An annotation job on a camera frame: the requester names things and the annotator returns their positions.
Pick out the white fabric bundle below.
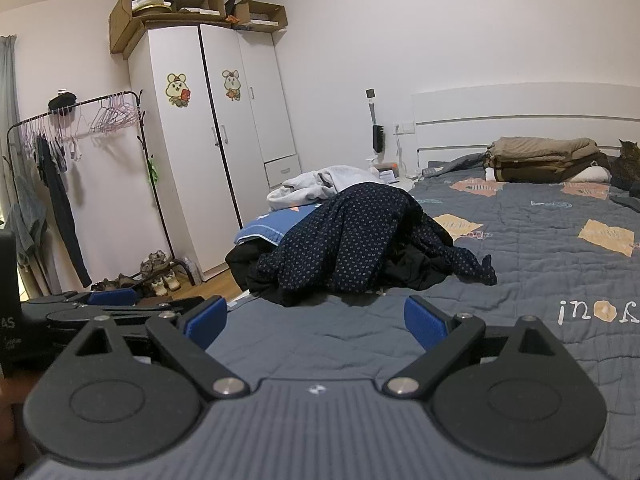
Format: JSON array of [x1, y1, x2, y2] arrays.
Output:
[[131, 0, 173, 15]]

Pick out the cartoon mouse sticker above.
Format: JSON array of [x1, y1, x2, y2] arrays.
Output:
[[222, 67, 243, 102], [166, 72, 193, 108]]

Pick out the large cardboard box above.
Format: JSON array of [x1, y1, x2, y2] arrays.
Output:
[[109, 0, 226, 55]]

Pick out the small cardboard box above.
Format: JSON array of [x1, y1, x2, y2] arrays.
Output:
[[225, 0, 288, 35]]

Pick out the hanging dark trousers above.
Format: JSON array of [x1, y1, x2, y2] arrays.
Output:
[[37, 137, 93, 288]]

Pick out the black garment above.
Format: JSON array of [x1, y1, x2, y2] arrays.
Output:
[[225, 242, 453, 306]]

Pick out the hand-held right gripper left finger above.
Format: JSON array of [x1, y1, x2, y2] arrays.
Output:
[[75, 296, 251, 401]]

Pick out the hanging grey shirt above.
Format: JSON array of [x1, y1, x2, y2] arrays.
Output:
[[4, 175, 48, 268]]

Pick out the white pillow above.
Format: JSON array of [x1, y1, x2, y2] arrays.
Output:
[[570, 165, 613, 183]]

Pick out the row of shoes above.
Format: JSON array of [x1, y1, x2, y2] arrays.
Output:
[[90, 249, 183, 298]]

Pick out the grey curtain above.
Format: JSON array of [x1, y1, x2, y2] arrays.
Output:
[[0, 35, 21, 221]]

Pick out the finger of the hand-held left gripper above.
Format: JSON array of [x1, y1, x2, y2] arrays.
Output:
[[90, 298, 207, 321], [65, 288, 139, 309]]

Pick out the grey patchwork quilt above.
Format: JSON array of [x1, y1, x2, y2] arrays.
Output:
[[200, 160, 640, 480]]

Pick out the light grey hoodie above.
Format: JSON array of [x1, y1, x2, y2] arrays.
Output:
[[266, 165, 416, 213]]

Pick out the black hat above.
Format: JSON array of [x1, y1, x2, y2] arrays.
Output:
[[48, 91, 78, 117]]

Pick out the folded brown blanket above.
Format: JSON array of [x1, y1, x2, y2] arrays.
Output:
[[492, 152, 612, 184]]

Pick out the navy dotted sweater orange lining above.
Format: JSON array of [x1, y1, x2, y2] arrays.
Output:
[[252, 182, 436, 307]]

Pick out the black shoe rack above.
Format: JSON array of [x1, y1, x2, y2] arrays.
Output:
[[127, 259, 201, 291]]

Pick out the black clothes rack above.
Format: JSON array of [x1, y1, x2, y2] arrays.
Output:
[[6, 90, 176, 291]]

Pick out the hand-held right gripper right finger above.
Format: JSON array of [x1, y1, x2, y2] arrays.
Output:
[[387, 296, 566, 401]]

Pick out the white wardrobe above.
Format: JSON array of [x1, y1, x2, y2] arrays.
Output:
[[127, 22, 302, 281]]

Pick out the dark grey pillow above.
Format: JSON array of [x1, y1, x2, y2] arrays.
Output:
[[422, 155, 493, 178]]

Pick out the tabby cat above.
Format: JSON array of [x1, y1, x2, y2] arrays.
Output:
[[611, 138, 640, 191]]

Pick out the white bed headboard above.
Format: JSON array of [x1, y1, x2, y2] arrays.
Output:
[[411, 82, 640, 171]]

